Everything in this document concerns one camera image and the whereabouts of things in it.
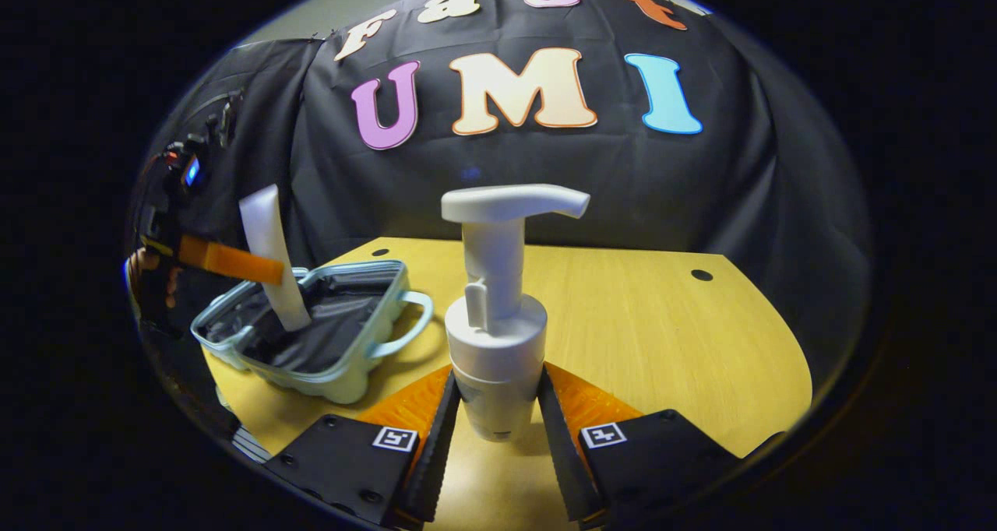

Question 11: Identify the white squeeze tube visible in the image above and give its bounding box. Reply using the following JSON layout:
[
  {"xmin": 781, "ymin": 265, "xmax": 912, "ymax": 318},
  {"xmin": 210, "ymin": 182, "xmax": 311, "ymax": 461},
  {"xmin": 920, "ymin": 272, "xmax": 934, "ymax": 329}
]
[{"xmin": 238, "ymin": 184, "xmax": 313, "ymax": 333}]

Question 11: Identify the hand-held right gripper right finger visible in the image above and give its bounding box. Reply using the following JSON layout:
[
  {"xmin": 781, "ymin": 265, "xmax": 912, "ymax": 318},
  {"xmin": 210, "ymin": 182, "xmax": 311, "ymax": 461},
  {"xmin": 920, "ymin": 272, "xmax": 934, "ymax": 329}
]
[{"xmin": 537, "ymin": 362, "xmax": 745, "ymax": 529}]

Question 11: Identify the white pump bottle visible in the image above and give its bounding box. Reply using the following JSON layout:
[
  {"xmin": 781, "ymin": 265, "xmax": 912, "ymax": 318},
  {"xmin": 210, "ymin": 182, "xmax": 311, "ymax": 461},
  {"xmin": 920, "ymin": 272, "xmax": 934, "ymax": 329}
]
[{"xmin": 440, "ymin": 183, "xmax": 592, "ymax": 444}]

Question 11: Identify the black cable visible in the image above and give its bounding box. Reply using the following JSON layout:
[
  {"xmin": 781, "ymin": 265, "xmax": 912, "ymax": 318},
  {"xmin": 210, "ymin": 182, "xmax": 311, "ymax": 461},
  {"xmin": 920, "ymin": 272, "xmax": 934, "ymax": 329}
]
[{"xmin": 178, "ymin": 90, "xmax": 244, "ymax": 152}]

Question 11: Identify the light blue suitcase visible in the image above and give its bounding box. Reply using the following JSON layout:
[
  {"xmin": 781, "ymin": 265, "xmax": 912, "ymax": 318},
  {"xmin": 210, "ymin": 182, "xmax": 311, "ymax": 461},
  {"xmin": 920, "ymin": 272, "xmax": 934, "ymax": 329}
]
[{"xmin": 190, "ymin": 259, "xmax": 435, "ymax": 406}]

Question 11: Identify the black backdrop cloth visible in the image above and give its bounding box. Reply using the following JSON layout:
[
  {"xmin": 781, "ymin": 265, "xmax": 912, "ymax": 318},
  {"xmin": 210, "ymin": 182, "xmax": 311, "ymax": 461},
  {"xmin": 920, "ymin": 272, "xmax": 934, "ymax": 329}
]
[{"xmin": 129, "ymin": 0, "xmax": 873, "ymax": 376}]

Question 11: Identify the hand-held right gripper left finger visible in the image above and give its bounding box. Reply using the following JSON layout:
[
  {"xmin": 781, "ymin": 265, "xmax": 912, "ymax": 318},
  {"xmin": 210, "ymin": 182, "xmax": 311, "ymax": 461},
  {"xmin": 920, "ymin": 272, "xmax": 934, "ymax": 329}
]
[{"xmin": 265, "ymin": 364, "xmax": 462, "ymax": 529}]

